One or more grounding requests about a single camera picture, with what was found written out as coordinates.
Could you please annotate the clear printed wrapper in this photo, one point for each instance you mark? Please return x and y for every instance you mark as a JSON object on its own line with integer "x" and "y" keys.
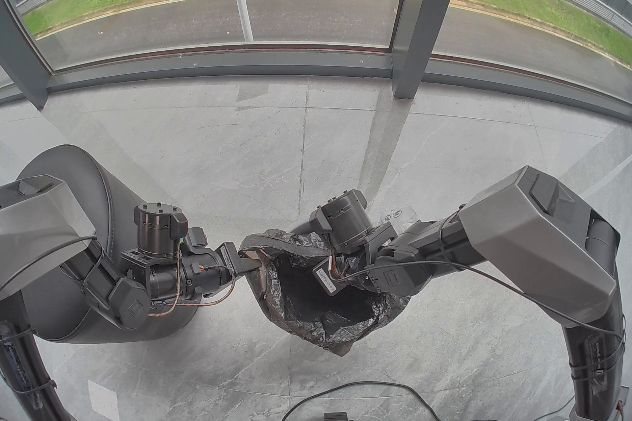
{"x": 397, "y": 215}

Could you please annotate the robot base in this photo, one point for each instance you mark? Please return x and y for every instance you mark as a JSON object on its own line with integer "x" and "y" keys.
{"x": 338, "y": 416}

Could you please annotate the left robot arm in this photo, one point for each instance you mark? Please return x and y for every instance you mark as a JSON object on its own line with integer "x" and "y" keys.
{"x": 49, "y": 216}

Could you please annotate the grey trash bin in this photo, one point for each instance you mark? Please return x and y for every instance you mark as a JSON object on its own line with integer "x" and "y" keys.
{"x": 303, "y": 229}

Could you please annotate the dark grey round chair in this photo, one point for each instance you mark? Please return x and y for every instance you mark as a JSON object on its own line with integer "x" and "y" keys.
{"x": 113, "y": 202}

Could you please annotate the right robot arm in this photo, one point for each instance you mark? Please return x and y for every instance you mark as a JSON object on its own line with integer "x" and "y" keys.
{"x": 533, "y": 236}

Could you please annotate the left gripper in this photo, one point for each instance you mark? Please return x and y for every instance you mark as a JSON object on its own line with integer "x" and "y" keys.
{"x": 200, "y": 276}

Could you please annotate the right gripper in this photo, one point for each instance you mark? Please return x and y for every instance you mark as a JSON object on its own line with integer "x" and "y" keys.
{"x": 348, "y": 276}

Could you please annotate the black plastic bag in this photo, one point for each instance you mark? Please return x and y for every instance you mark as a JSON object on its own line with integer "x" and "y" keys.
{"x": 269, "y": 290}

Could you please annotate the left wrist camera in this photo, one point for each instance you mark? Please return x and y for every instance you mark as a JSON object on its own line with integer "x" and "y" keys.
{"x": 196, "y": 236}

